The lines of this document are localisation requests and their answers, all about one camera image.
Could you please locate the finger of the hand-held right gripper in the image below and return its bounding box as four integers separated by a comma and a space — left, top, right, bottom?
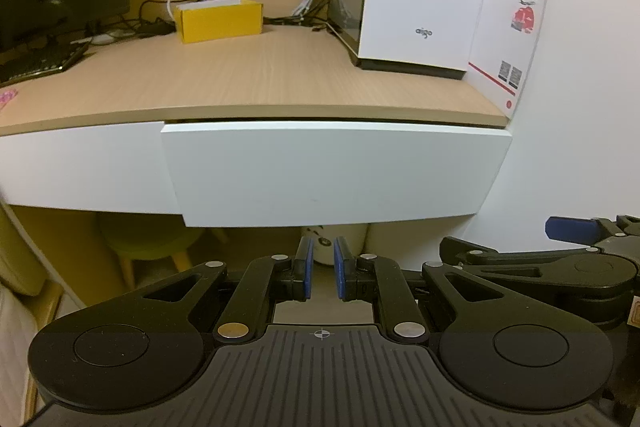
439, 236, 601, 280
545, 216, 640, 253

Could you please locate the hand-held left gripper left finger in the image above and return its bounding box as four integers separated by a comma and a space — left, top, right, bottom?
137, 237, 315, 343

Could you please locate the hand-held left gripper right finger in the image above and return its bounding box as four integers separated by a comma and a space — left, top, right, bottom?
334, 236, 516, 343

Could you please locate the white wide drawer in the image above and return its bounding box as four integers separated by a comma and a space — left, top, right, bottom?
160, 120, 514, 228

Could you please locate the green stool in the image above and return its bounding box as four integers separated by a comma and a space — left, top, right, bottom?
96, 212, 228, 289

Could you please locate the white booklet with red print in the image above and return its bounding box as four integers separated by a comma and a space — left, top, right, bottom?
467, 0, 552, 122

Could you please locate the white narrow drawer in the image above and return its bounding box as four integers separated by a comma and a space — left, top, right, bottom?
0, 121, 182, 215

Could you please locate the yellow cardboard box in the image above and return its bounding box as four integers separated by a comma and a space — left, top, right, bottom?
173, 0, 265, 44

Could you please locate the black keyboard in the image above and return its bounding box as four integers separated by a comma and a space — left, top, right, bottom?
0, 41, 92, 88

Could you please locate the black cable bundle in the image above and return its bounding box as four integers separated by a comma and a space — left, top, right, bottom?
136, 0, 177, 38

